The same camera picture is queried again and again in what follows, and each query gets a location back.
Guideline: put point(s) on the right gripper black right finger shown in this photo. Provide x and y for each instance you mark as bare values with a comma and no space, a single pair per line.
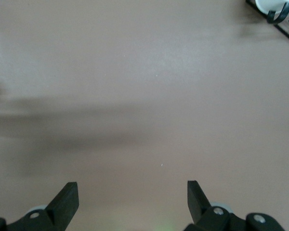
197,202

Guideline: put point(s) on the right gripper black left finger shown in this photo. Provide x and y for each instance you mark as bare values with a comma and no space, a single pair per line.
62,204

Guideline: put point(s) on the white bowl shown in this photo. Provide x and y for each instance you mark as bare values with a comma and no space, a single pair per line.
268,4

